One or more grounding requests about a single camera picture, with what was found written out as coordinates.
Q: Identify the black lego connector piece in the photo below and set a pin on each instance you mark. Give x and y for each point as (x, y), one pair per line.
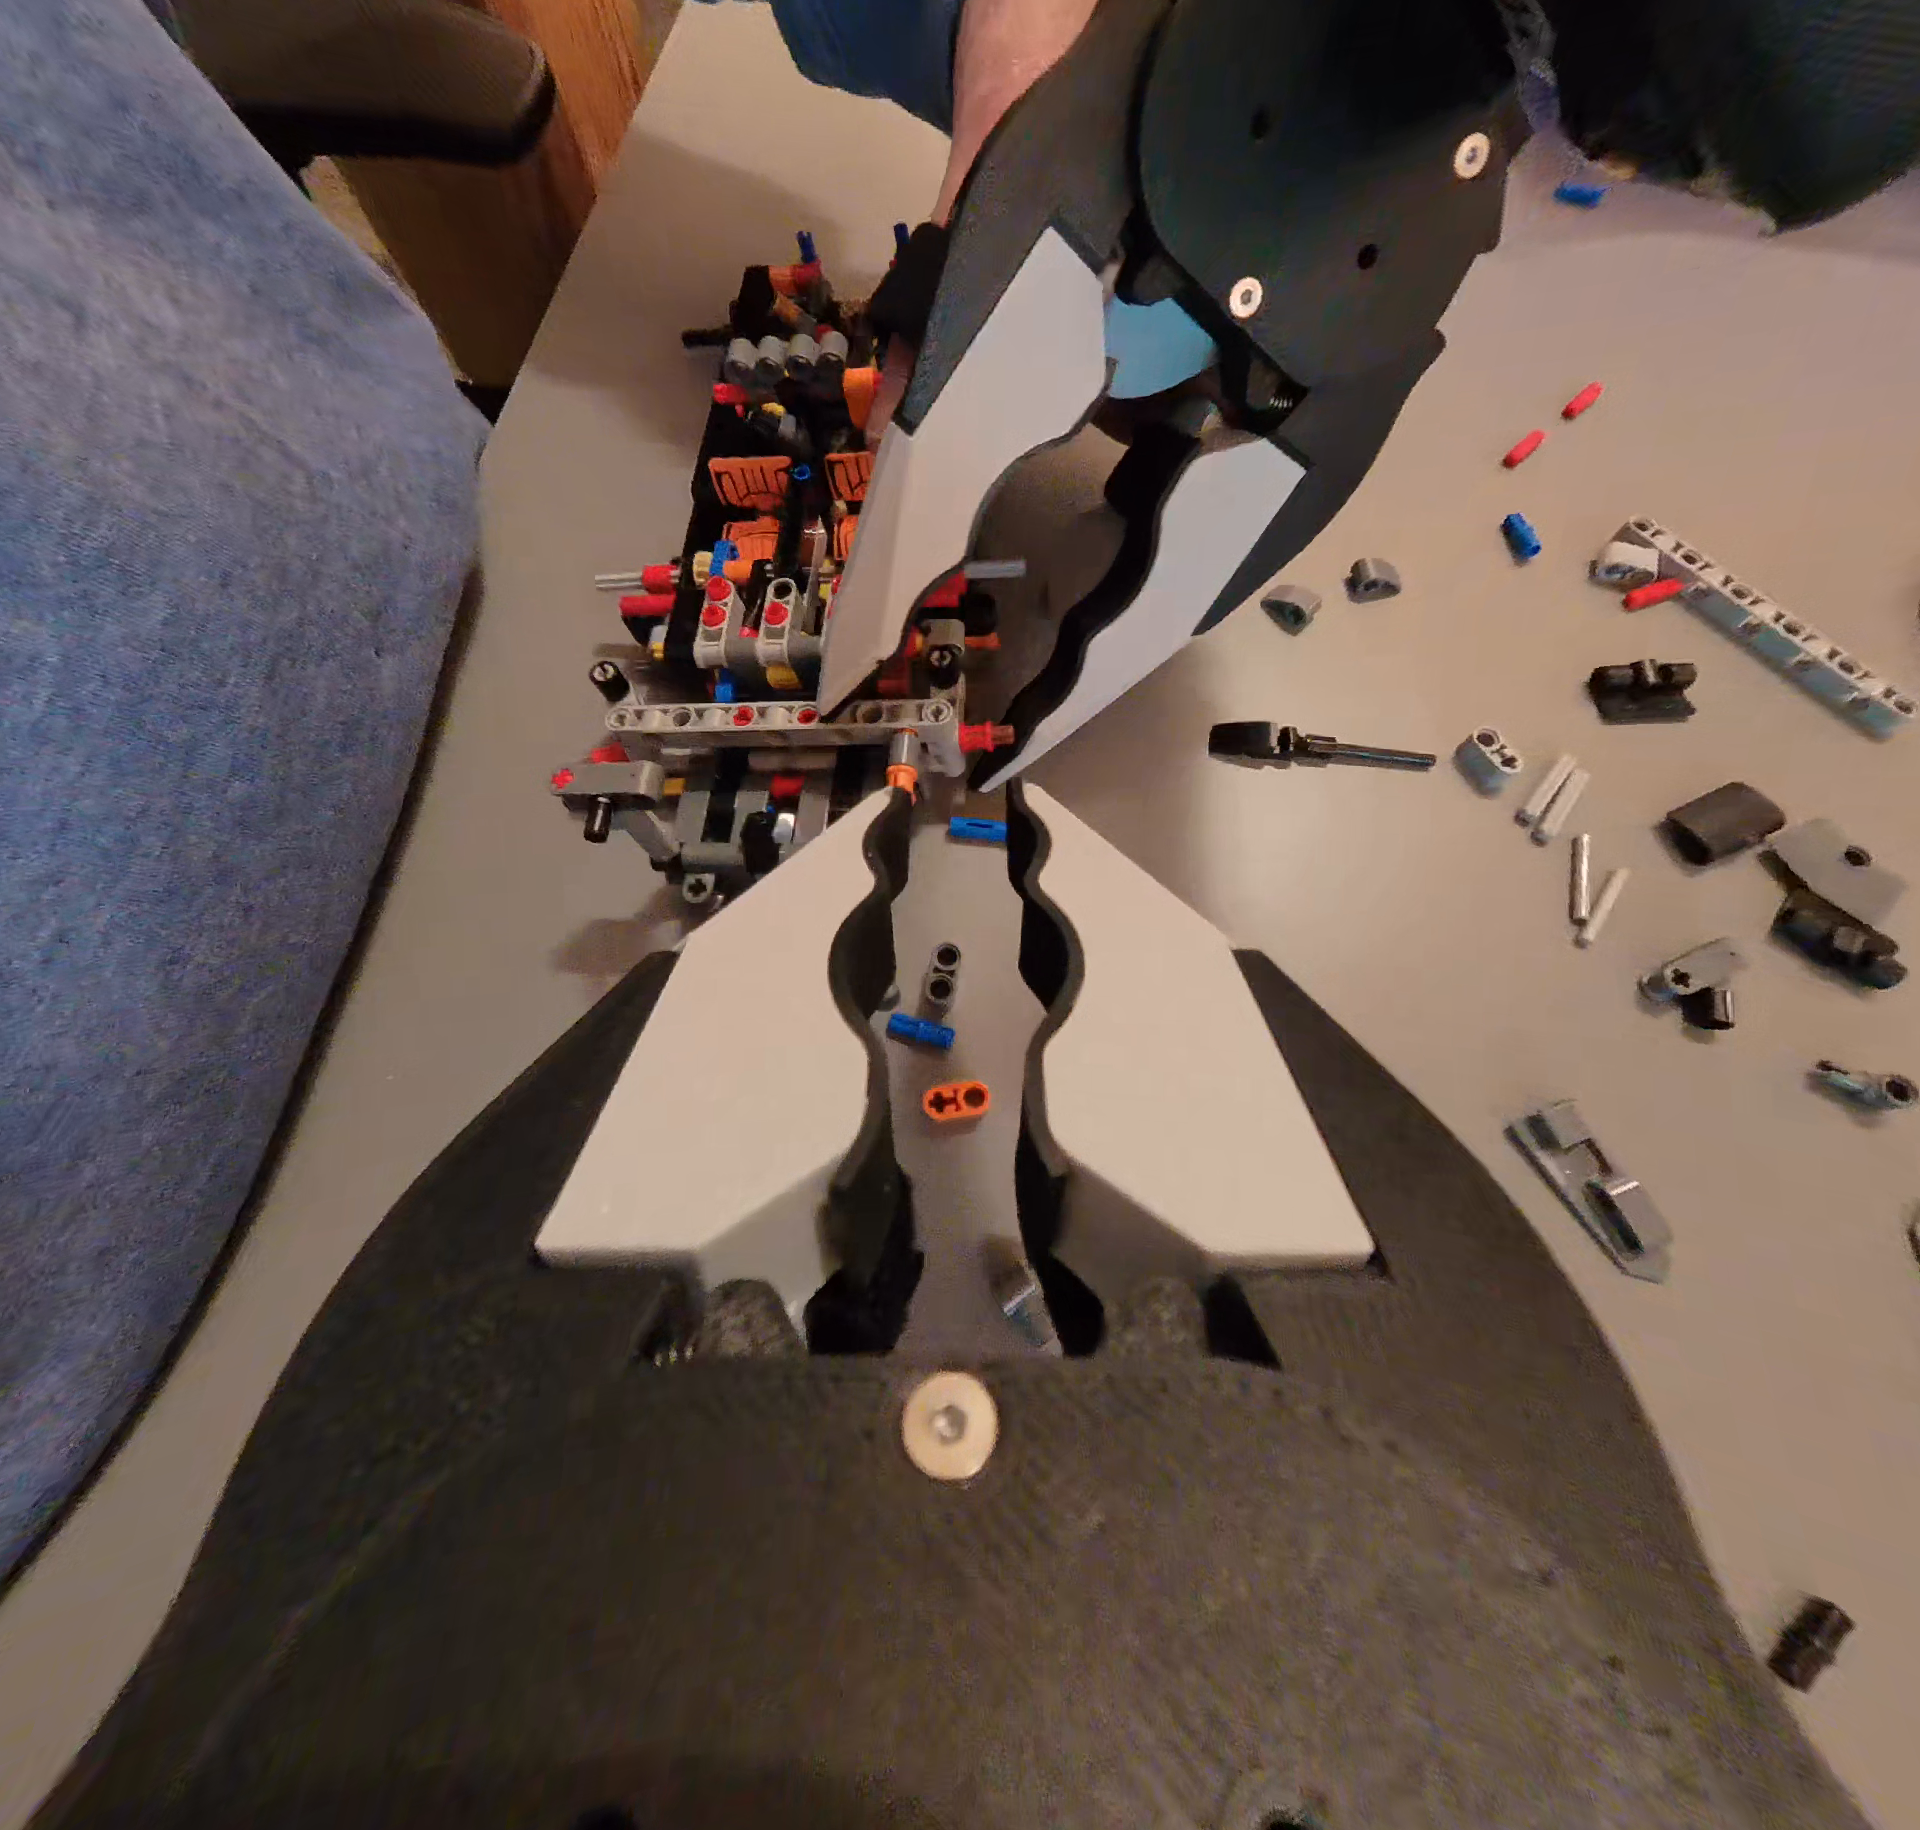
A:
(1839, 945)

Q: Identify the grey double lego connector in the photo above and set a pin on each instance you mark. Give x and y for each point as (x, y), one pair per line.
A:
(1487, 762)

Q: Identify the teal grey lego piece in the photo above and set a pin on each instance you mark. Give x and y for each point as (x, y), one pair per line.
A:
(1860, 1081)

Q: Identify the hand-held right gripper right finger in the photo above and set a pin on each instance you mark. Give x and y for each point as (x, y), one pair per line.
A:
(1184, 1110)

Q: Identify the black lego axle connector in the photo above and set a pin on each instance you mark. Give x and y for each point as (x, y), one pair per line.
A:
(1276, 743)

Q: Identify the small grey curved lego piece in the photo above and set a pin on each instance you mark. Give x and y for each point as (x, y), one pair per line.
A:
(1291, 608)
(1373, 581)

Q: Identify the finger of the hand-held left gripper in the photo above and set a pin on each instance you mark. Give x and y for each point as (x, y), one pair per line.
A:
(1184, 555)
(945, 495)

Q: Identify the black lego pin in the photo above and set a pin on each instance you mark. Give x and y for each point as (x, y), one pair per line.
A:
(1810, 1645)

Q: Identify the black chair armrest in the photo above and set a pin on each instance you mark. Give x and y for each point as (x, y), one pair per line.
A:
(375, 61)

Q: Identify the wooden cabinet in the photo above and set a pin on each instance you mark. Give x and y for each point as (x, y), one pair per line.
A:
(451, 255)

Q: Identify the flat grey lego panel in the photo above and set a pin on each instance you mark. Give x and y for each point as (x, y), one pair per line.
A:
(1839, 863)

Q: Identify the black orange lego car model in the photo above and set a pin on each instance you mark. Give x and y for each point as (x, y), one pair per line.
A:
(750, 615)

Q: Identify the dark grey curved lego panel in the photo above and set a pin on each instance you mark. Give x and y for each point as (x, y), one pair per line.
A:
(1726, 822)

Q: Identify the person's left hand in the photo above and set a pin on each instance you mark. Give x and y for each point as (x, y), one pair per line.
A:
(1050, 1)

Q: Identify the light grey lego axle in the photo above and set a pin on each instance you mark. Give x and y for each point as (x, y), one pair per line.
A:
(1582, 876)
(1601, 909)
(1542, 792)
(1562, 807)

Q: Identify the orange lego connector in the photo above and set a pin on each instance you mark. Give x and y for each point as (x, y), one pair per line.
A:
(957, 1104)

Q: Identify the dark grey lego connector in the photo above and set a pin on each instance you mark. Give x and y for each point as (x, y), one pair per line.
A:
(942, 980)

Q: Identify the light grey lego piece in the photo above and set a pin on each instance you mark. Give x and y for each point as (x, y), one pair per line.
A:
(1026, 1299)

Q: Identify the person's blue sweater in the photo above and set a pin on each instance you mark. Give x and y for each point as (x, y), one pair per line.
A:
(196, 659)

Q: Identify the long light grey lego beam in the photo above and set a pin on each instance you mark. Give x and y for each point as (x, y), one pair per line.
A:
(1769, 630)

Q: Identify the grey black lego connector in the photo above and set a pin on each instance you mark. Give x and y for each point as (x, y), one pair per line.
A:
(1695, 980)

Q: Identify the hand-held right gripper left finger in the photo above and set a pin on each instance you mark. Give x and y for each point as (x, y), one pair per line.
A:
(722, 1110)

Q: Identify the red lego pin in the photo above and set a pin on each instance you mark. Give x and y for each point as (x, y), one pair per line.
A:
(1523, 449)
(1652, 595)
(1582, 400)

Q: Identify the silver grey lego panel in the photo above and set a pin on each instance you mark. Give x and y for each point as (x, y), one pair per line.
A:
(1591, 1193)

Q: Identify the black lego bracket piece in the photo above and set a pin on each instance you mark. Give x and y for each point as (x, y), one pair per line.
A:
(1644, 691)

